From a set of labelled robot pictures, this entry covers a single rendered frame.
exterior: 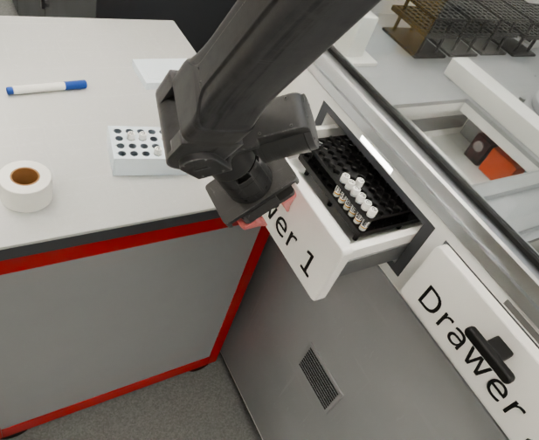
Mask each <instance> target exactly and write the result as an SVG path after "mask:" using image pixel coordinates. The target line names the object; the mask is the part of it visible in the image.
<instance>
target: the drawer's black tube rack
mask: <svg viewBox="0 0 539 440"><path fill-rule="evenodd" d="M345 139H347V140H348V141H347V140H345ZM318 140H319V141H320V142H322V143H323V144H321V143H320V142H319V146H321V147H322V148H323V149H324V151H325V152H326V153H327V154H328V156H329V157H330V158H331V160H332V161H333V162H334V163H335V165H336V166H337V167H338V168H339V169H340V170H341V171H342V173H348V174H349V175H350V179H352V180H354V181H356V179H357V178H358V177H361V178H363V179H364V184H363V186H362V187H361V191H360V192H363V193H364V194H365V195H366V198H365V200H366V199H368V200H370V201H371V202H372V205H371V206H370V207H372V206H373V207H376V208H377V210H378V212H377V217H378V219H377V220H376V221H372V222H370V224H369V226H368V228H367V229H366V230H365V231H361V230H359V226H360V224H361V223H359V224H356V223H354V221H353V220H354V218H355V217H356V214H357V213H356V214H355V216H354V217H350V216H349V215H348V213H349V210H350V209H349V210H345V209H344V208H343V205H344V203H339V202H338V199H339V197H335V196H334V195H333V193H334V191H335V188H336V186H337V184H336V183H335V181H334V180H333V179H332V177H331V176H330V175H329V174H328V172H327V171H326V170H325V168H324V167H323V166H322V165H321V164H320V163H319V161H318V160H317V159H316V157H315V156H314V155H313V153H312V152H310V153H304V154H300V155H299V157H298V159H299V161H300V162H301V164H302V165H303V166H304V168H305V169H306V170H305V173H304V175H311V176H312V178H313V179H314V181H315V182H316V183H317V185H318V186H319V187H320V189H321V190H322V192H323V193H324V194H325V196H326V197H327V198H328V200H329V201H328V203H327V206H329V207H331V206H332V204H333V206H334V207H335V209H336V210H337V211H338V213H339V214H340V215H341V217H342V218H343V220H344V221H345V222H346V224H347V225H348V226H349V227H350V229H351V230H352V231H353V232H354V234H355V235H354V236H353V237H352V239H353V240H354V241H356V240H357V239H358V238H359V237H363V236H367V235H370V234H374V233H377V232H380V231H384V230H390V229H393V228H397V229H398V230H400V228H401V227H402V226H404V225H407V224H411V223H416V222H420V220H419V219H418V218H417V217H416V216H415V214H414V213H413V212H412V211H411V210H410V208H409V207H408V206H407V205H406V204H405V203H404V201H403V200H402V199H401V198H400V197H399V195H398V194H397V193H396V192H395V191H394V189H393V188H392V187H391V186H390V185H389V184H388V183H387V182H386V181H385V180H384V178H383V177H382V176H381V175H380V174H379V173H378V171H377V170H376V169H375V168H374V167H373V165H372V164H371V163H370V162H369V161H368V159H367V158H366V157H365V156H364V155H363V153H362V152H361V151H360V150H359V149H358V148H357V146H356V145H355V144H354V143H353V142H352V141H351V139H350V138H349V137H348V136H347V135H340V136H332V137H325V138H318ZM337 140H338V141H337ZM329 141H331V142H329ZM350 144H351V145H353V146H351V145H350ZM341 145H343V146H344V147H342V146H341ZM332 146H333V147H336V148H333V147H332ZM325 148H327V149H325ZM357 212H358V211H357ZM362 221H363V220H362ZM362 221H361V222H362Z"/></svg>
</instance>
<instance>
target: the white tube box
mask: <svg viewBox="0 0 539 440"><path fill-rule="evenodd" d="M128 131H133V132H135V139H134V140H133V141H129V140H128ZM141 131H144V132H146V133H147V138H146V140H145V141H140V140H139V133H140V132H141ZM156 146H159V147H161V148H162V154H161V156H155V155H154V150H155V147H156ZM107 149H108V154H109V160H110V165H111V169H112V175H113V176H118V175H187V173H185V172H183V171H182V170H180V169H176V168H171V167H169V166H168V165H167V164H166V160H165V153H164V148H163V143H162V132H161V128H160V127H128V126H107Z"/></svg>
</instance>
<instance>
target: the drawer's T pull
mask: <svg viewBox="0 0 539 440"><path fill-rule="evenodd" d="M465 336H466V337H467V338H468V339H469V340H470V342H471V343H472V344H473V346H474V347H475V348H476V349H477V351H478V352H479V353H480V355H481V356H482V357H483V358H484V360H485V361H486V362H487V364H488V365H489V366H490V368H491V369H493V371H494V372H495V373H496V374H497V376H498V377H499V378H500V379H501V381H502V382H503V383H505V384H510V383H512V382H513V381H514V380H515V375H514V374H513V372H512V371H511V370H510V369H509V367H508V366H507V365H506V364H505V362H504V361H506V360H508V359H509V358H511V357H512V356H513V354H514V353H513V352H512V350H511V349H510V348H509V347H508V345H507V344H506V343H505V342H504V341H503V339H502V338H501V337H500V336H495V337H493V338H492V339H490V340H486V339H485V338H484V337H483V336H482V334H481V333H480V332H479V330H478V329H477V328H476V327H473V326H470V327H467V328H466V329H465Z"/></svg>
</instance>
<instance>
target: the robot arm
mask: <svg viewBox="0 0 539 440"><path fill-rule="evenodd" d="M381 1H382V0H237V2H236V3H235V4H234V5H233V6H232V8H231V10H230V11H229V13H228V14H227V15H226V17H225V19H224V20H223V21H222V23H221V24H220V26H219V27H218V28H217V29H216V31H215V32H214V34H213V35H212V36H211V38H210V39H209V41H208V42H207V43H206V44H205V45H204V47H203V48H202V49H201V50H200V51H199V52H198V53H197V54H195V55H194V56H193V57H192V58H187V59H186V60H185V61H184V62H183V64H182V66H181V67H180V69H179V70H169V71H168V73H167V74H166V76H165V78H164V79H163V81H162V83H161V84H160V85H159V86H158V88H157V90H156V92H155V98H156V104H157V110H158V115H159V121H160V127H161V132H162V143H163V148H164V153H165V160H166V164H167V165H168V166H169V167H171V168H176V169H180V170H182V171H183V172H185V173H187V174H189V175H192V176H194V177H196V178H197V179H203V178H206V177H209V176H212V177H213V178H214V180H212V181H211V182H209V183H207V184H206V186H205V189H206V191H207V193H208V195H209V197H210V198H211V200H212V202H213V204H214V206H215V208H216V210H217V211H218V214H219V215H220V217H221V219H222V221H223V222H224V223H225V224H226V225H227V226H228V227H229V228H231V227H233V226H232V223H235V222H236V221H238V224H239V226H240V227H241V228H242V229H243V230H248V229H251V228H255V227H259V226H267V223H266V221H265V219H264V217H263V215H264V214H266V213H267V212H268V211H269V210H272V209H273V208H275V207H276V206H278V205H279V204H282V205H283V207H284V208H285V210H286V211H287V212H288V211H289V209H290V205H291V204H292V202H293V201H294V199H295V197H296V192H295V190H294V188H293V187H292V184H294V183H296V184H299V182H300V180H299V178H298V177H297V175H296V174H295V173H294V171H293V169H292V168H291V166H290V165H289V163H288V162H287V160H286V158H287V157H289V156H293V155H298V154H302V153H305V152H308V151H312V150H315V149H318V148H319V140H318V134H317V130H316V125H315V123H314V116H313V114H312V111H311V108H310V105H309V103H308V99H307V97H306V95H305V94H304V93H303V94H300V93H288V94H285V95H281V96H278V95H279V94H280V93H281V92H282V91H283V90H284V89H285V88H286V87H287V86H288V85H289V84H291V83H292V82H293V81H294V80H295V79H296V78H297V77H298V76H299V75H301V74H302V73H303V72H304V71H305V70H306V69H307V68H308V67H309V66H310V65H312V64H313V63H314V62H315V61H316V60H317V59H318V58H319V57H320V56H321V55H322V54H323V53H324V52H325V51H326V50H327V49H328V48H329V47H331V46H332V45H333V44H334V43H335V42H336V41H337V40H338V39H339V38H341V37H342V36H343V35H344V34H345V33H346V32H347V31H348V30H349V29H351V28H352V27H353V26H354V25H355V24H356V23H357V22H358V21H359V20H361V19H362V18H363V17H364V16H365V15H366V14H367V13H368V12H369V11H370V10H372V9H373V8H374V7H375V6H376V5H377V4H378V3H379V2H381ZM277 96H278V97H277Z"/></svg>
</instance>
